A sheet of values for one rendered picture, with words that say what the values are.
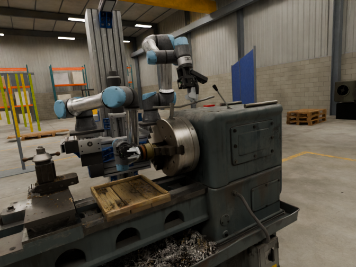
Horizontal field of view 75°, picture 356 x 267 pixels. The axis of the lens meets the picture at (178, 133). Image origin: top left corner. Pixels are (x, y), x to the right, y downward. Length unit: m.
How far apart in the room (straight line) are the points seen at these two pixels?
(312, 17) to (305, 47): 1.18
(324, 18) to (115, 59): 10.78
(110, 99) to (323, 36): 11.13
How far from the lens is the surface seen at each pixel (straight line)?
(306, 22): 12.38
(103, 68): 1.93
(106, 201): 1.20
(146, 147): 1.18
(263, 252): 1.62
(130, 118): 1.47
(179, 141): 1.12
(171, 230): 1.23
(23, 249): 0.99
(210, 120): 1.15
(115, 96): 1.32
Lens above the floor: 1.36
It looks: 10 degrees down
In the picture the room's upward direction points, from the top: 5 degrees counter-clockwise
